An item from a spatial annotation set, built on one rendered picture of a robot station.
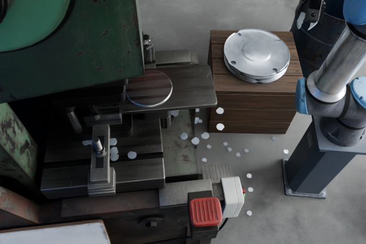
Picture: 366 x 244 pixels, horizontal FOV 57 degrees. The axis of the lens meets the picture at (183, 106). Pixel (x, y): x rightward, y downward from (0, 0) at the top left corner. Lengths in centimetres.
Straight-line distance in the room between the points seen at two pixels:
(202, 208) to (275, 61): 93
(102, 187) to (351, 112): 77
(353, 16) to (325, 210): 105
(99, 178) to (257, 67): 91
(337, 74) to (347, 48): 10
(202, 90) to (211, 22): 141
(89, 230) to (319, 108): 75
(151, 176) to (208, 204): 17
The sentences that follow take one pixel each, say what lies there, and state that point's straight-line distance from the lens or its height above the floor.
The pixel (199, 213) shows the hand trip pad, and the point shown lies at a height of 76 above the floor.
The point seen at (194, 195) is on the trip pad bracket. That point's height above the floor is 70.
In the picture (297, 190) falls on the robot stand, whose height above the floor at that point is 5.
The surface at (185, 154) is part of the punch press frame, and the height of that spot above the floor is 65.
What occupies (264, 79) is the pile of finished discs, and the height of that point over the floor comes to 38.
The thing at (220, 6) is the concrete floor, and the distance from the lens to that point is 240.
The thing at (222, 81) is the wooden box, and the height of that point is 35.
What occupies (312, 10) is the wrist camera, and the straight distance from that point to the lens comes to 133.
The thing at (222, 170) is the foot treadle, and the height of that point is 16.
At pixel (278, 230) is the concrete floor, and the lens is 159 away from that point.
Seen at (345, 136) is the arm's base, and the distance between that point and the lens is 126.
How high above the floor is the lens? 148
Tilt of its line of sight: 55 degrees down
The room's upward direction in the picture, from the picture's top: 1 degrees clockwise
